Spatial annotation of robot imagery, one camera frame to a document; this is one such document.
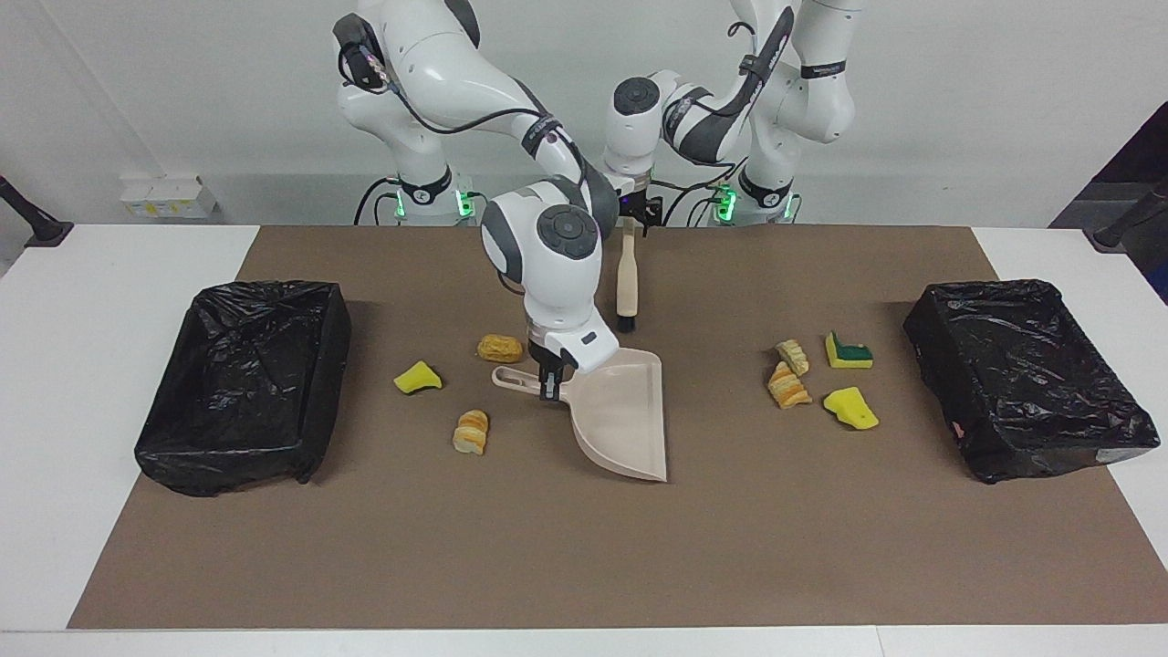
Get beige hand brush black bristles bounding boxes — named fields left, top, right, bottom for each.
left=615, top=224, right=640, bottom=334

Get beige plastic dustpan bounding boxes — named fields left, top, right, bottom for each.
left=491, top=347, right=669, bottom=483

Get small striped bread roll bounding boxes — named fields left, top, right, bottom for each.
left=452, top=409, right=491, bottom=455

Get yellow sponge wedge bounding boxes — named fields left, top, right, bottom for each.
left=393, top=360, right=444, bottom=395

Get large striped bread chunk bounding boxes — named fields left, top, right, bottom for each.
left=767, top=361, right=813, bottom=410

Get green and yellow sponge piece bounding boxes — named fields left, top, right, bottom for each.
left=825, top=330, right=874, bottom=370

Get yellow sponge chunk with dot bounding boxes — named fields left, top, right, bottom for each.
left=822, top=387, right=881, bottom=431

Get black bag lined bin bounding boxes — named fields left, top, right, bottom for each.
left=134, top=280, right=353, bottom=498
left=902, top=278, right=1162, bottom=485

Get brown paper table mat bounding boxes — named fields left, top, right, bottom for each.
left=68, top=225, right=1168, bottom=631

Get black stand pole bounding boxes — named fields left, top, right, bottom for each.
left=1093, top=180, right=1168, bottom=252
left=0, top=175, right=74, bottom=249

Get dark background panel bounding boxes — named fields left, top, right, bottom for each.
left=1049, top=102, right=1168, bottom=229

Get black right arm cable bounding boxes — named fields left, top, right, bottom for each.
left=339, top=36, right=594, bottom=188

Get white wall power box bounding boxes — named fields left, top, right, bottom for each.
left=120, top=176, right=220, bottom=220

